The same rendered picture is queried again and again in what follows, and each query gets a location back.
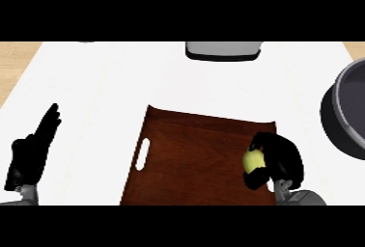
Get dark grey pot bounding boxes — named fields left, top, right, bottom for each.
left=319, top=57, right=365, bottom=161

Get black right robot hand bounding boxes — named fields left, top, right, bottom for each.
left=242, top=131, right=304, bottom=191

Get yellow lemon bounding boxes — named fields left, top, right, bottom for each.
left=242, top=147, right=267, bottom=175

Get grey and black appliance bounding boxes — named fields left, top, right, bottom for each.
left=183, top=41, right=263, bottom=63

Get brown wooden tray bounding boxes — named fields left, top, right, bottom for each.
left=118, top=104, right=279, bottom=206

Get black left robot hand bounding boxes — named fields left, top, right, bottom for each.
left=3, top=102, right=62, bottom=192

